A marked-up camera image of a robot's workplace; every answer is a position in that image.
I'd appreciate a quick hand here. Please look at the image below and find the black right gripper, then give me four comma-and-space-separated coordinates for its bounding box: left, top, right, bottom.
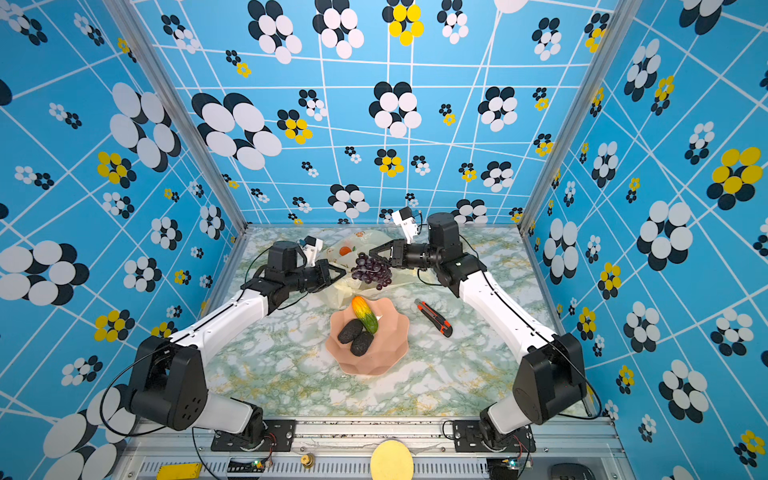
372, 243, 445, 275

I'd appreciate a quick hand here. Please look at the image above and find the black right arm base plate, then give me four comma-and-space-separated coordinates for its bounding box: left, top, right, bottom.
448, 419, 537, 454

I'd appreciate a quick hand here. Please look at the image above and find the aluminium front rail frame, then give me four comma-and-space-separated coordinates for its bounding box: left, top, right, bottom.
113, 417, 636, 479

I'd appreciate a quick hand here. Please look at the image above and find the red black utility knife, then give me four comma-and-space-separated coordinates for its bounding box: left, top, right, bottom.
415, 300, 453, 338

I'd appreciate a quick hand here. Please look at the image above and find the translucent yellowish plastic bag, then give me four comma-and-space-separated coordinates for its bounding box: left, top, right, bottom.
319, 229, 417, 308

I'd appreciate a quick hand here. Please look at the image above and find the small brass knob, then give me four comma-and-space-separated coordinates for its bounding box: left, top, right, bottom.
301, 454, 315, 469

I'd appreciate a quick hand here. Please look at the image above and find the dark purple grape bunch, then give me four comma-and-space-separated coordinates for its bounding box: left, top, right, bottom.
351, 253, 393, 290

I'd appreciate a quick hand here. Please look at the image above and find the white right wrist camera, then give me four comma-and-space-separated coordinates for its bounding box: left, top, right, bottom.
392, 207, 420, 244

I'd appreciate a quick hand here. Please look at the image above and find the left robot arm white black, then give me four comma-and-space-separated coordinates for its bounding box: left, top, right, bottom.
126, 259, 346, 443

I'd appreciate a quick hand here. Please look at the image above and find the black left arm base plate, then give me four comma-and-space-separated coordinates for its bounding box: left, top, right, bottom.
210, 419, 297, 453

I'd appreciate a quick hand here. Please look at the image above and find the pink scalloped fruit plate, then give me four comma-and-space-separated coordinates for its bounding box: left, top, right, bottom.
325, 298, 410, 376

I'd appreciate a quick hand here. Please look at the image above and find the yellow box on rail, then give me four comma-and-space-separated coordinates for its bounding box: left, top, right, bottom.
156, 462, 203, 480

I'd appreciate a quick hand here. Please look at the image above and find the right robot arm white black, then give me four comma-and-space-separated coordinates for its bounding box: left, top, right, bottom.
379, 207, 588, 450

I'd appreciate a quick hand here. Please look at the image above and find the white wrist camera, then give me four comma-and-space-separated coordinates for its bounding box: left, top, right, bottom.
300, 236, 323, 267
392, 207, 420, 244

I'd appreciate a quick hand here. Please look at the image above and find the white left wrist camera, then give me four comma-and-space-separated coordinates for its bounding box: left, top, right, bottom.
300, 236, 323, 267

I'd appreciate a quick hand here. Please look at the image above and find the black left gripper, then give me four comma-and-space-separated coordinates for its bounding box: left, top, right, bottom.
285, 260, 346, 295

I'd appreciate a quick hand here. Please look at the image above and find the dark avocado fruit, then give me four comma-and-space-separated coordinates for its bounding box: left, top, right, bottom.
350, 331, 374, 357
337, 319, 365, 344

